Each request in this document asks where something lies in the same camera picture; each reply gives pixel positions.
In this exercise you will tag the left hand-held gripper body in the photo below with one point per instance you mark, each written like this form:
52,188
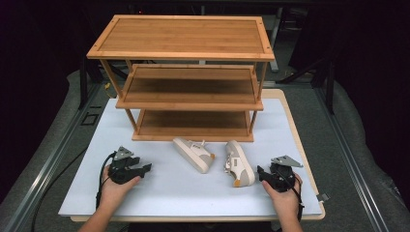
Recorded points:
121,170

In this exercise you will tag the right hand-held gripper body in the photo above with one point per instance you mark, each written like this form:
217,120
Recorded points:
283,179

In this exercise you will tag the white and grey sneaker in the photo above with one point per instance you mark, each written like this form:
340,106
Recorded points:
240,166
193,154

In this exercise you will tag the three-tier wooden shoe rack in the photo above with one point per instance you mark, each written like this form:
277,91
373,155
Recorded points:
183,37

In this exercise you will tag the person's right hand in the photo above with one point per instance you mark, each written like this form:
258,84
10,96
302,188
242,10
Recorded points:
285,201

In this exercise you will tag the person's left hand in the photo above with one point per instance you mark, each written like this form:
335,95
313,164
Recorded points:
112,193

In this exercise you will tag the small metal clip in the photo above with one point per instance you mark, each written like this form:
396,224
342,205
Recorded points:
323,197

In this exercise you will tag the white table mat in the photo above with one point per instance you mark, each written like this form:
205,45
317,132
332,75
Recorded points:
180,193

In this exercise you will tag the small yellow object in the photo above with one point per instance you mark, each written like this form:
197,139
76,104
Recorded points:
107,86

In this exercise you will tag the black metal stand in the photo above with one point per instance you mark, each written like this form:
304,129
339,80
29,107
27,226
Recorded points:
328,87
83,83

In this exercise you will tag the grey metal stand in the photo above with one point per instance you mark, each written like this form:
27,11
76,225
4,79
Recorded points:
275,42

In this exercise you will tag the metal floor rail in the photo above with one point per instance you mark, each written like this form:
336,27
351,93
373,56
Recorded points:
351,161
48,164

